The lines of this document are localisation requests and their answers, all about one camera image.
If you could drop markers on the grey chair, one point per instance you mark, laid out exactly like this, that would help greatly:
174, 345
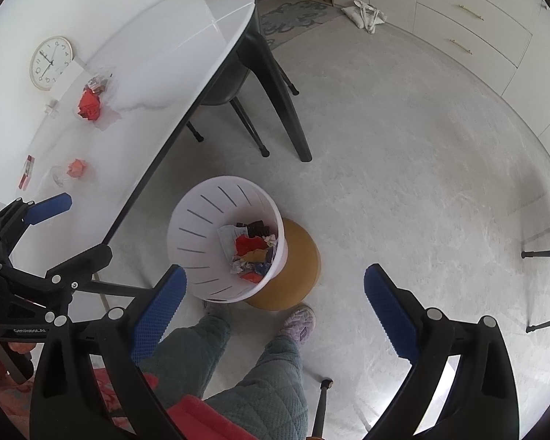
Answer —
543, 253
224, 80

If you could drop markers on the purple slipper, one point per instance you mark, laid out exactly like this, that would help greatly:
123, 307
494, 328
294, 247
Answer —
299, 325

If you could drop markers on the grey patterned rug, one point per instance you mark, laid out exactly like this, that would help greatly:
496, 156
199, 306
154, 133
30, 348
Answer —
293, 18

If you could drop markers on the clear snack packet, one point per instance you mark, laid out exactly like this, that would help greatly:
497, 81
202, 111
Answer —
100, 81

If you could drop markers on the pink origami paper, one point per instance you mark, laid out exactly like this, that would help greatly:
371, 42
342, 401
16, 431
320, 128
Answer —
75, 167

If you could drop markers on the white card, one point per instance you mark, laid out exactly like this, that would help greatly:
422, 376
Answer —
71, 75

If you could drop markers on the white tote bag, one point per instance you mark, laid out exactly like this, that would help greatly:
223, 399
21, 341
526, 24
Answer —
364, 13

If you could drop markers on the person's leg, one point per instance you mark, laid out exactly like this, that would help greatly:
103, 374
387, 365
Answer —
261, 394
188, 357

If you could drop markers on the white round wall clock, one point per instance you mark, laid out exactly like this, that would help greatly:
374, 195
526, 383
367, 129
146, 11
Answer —
50, 62

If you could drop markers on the beige drawer cabinet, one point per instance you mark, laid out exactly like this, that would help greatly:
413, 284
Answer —
476, 18

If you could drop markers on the brown round stool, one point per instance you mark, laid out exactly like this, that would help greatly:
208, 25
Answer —
298, 266

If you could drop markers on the black table leg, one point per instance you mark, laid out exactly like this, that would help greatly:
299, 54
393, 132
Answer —
279, 101

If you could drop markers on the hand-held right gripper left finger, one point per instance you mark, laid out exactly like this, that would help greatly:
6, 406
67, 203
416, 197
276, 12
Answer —
160, 316

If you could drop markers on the person's left forearm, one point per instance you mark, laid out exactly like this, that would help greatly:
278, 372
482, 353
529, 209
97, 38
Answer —
4, 398

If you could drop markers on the black pole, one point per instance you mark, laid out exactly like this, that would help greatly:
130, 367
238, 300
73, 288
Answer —
321, 403

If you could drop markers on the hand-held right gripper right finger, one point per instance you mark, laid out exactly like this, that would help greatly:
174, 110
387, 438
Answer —
392, 316

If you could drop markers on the white slotted waste bin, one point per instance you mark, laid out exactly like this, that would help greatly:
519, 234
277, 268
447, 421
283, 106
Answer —
201, 233

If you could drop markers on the red white cigarette box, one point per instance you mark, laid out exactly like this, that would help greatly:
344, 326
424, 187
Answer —
27, 172

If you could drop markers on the person's left leg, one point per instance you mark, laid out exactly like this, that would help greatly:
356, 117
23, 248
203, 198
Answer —
188, 357

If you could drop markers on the grey slipper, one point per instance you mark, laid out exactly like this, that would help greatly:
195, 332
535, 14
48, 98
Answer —
217, 311

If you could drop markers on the clear plastic wrap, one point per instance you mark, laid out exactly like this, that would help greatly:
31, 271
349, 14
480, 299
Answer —
57, 175

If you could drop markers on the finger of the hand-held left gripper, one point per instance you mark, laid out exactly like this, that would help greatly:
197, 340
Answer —
80, 263
50, 205

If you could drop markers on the person's right leg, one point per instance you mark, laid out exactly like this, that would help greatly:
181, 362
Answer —
261, 394

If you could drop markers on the red paper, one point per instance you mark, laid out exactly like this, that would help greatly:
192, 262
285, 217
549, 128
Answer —
89, 104

